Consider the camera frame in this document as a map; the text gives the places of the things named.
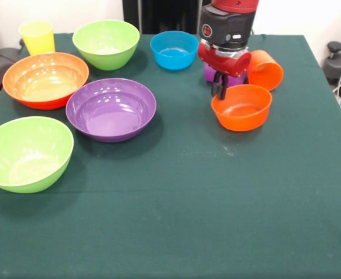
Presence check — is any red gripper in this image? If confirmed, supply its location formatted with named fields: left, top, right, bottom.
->
left=198, top=40, right=252, bottom=101

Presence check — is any purple plastic cup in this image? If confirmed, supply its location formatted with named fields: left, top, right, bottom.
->
left=203, top=62, right=247, bottom=87

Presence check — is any small orange plastic bowl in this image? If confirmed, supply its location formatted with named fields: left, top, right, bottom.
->
left=211, top=84, right=273, bottom=133

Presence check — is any orange plastic cup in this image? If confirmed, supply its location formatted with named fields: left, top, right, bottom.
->
left=247, top=49, right=284, bottom=92

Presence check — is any blue plastic bowl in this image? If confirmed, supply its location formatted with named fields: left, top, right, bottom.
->
left=149, top=31, right=200, bottom=70

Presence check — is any purple plastic bowl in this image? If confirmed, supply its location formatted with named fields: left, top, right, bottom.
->
left=65, top=77, right=157, bottom=143

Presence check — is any lime green plastic bowl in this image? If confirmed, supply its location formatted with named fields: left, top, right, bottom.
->
left=72, top=19, right=141, bottom=71
left=0, top=116, right=74, bottom=194

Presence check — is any black stand with knob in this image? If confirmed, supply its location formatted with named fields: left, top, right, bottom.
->
left=322, top=41, right=341, bottom=85

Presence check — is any dark green tablecloth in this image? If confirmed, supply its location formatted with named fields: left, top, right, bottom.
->
left=0, top=32, right=341, bottom=279

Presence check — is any wide orange plastic bowl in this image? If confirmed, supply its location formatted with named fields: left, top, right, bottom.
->
left=2, top=52, right=89, bottom=110

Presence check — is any yellow plastic cup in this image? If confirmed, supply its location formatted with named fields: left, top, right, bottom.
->
left=18, top=20, right=56, bottom=56

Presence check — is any black office chair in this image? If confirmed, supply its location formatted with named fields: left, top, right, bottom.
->
left=0, top=22, right=23, bottom=94

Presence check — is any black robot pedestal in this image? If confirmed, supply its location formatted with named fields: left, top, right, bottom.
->
left=123, top=0, right=213, bottom=35

